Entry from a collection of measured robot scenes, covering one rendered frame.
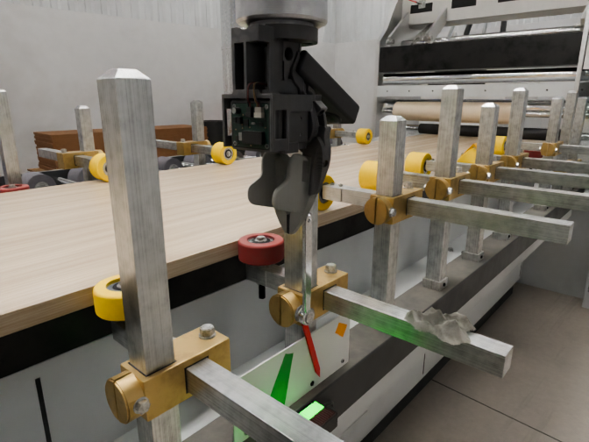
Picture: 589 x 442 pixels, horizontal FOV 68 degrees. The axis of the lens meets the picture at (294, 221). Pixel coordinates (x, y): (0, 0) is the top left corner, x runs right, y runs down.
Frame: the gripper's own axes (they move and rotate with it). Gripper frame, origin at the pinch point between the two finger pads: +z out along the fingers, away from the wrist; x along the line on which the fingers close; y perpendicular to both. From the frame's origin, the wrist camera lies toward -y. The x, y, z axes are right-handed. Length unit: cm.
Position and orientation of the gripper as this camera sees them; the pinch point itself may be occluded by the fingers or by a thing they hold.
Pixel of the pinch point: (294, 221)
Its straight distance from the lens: 50.0
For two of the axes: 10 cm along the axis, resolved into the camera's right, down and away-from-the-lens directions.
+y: -6.6, 1.9, -7.3
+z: -0.1, 9.7, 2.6
